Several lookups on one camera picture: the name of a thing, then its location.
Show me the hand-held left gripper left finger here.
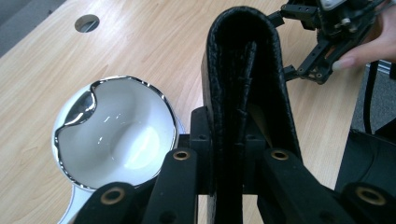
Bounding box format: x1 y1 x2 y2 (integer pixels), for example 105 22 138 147
141 106 216 224

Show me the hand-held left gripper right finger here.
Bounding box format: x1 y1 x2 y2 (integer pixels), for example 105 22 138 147
244 135 356 224

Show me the black leather wallet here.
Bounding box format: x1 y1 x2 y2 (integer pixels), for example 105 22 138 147
201 6 303 224

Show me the white bowl with silver rim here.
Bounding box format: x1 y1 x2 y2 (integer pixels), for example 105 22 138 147
50 75 180 191

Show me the white stand with pole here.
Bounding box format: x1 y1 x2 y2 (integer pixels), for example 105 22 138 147
57 119 187 224

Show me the aluminium floor rail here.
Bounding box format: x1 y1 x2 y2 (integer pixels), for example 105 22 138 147
367 60 394 75

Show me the right hand-held gripper cable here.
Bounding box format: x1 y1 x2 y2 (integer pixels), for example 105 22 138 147
362 60 379 134

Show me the round table cable hole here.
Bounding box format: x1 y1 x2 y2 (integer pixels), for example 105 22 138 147
74 13 101 34

